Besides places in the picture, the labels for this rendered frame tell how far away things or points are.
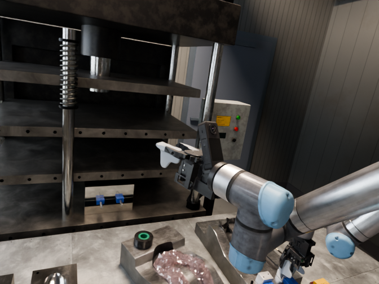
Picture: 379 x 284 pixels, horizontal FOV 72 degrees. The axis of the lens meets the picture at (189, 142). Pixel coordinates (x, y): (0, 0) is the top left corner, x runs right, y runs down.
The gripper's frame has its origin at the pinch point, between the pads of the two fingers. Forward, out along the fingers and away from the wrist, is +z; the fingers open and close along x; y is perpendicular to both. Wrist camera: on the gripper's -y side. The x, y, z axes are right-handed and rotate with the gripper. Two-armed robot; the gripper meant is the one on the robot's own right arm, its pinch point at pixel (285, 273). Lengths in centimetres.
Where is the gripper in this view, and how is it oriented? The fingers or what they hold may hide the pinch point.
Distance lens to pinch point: 126.1
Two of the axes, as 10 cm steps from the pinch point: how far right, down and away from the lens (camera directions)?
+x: 9.1, 0.1, 4.2
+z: -1.4, 9.5, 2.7
